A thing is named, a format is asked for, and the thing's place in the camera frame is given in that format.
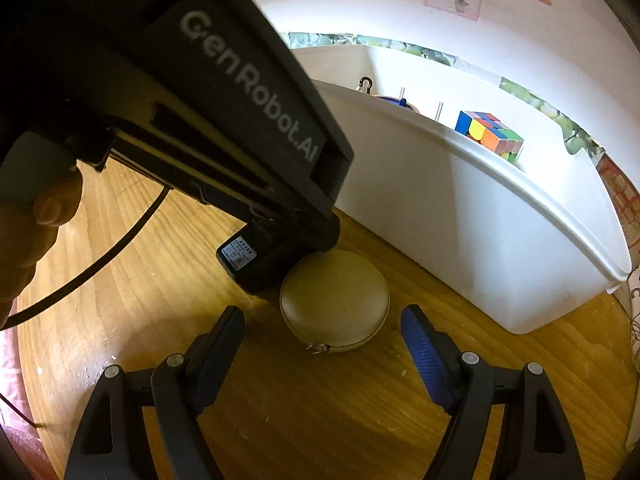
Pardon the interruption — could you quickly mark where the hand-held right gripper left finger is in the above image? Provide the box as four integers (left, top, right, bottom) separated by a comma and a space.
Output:
64, 305, 246, 480

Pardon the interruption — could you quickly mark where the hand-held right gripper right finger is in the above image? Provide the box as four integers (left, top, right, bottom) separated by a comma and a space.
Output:
400, 304, 586, 480

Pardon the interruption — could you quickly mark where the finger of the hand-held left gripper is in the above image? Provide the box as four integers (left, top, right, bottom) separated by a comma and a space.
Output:
251, 194, 342, 255

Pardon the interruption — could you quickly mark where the black charger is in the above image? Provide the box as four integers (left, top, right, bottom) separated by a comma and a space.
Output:
216, 227, 301, 296

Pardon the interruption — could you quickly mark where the gold round zip case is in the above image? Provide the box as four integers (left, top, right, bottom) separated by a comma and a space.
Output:
279, 249, 391, 356

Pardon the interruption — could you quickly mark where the white plastic storage bin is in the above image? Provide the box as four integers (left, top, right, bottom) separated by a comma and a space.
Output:
290, 45, 632, 335

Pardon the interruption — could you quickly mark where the orange round reel with carabiners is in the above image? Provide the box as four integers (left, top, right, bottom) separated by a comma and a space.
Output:
356, 77, 421, 113

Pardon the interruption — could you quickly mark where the multicoloured puzzle cube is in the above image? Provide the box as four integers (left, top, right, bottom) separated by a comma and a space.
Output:
455, 110, 524, 163

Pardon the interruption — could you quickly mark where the person's left hand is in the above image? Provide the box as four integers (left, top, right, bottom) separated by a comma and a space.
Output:
0, 170, 84, 330

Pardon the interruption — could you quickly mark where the large green grape printed carton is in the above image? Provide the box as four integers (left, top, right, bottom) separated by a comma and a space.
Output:
280, 32, 458, 68

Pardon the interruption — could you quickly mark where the person's pink pants leg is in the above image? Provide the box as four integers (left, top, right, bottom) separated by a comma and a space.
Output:
0, 300, 51, 480

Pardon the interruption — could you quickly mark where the brown drawn cardboard panel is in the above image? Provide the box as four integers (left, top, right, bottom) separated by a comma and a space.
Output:
597, 155, 640, 251

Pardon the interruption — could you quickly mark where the small green grape printed strip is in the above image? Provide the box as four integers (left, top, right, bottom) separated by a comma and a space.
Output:
500, 77, 606, 156

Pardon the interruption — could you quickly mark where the thick black gripper cable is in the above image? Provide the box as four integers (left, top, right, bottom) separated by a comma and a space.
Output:
0, 187, 171, 331

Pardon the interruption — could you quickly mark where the thin black cable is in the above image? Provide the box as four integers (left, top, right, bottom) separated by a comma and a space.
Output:
0, 392, 47, 429

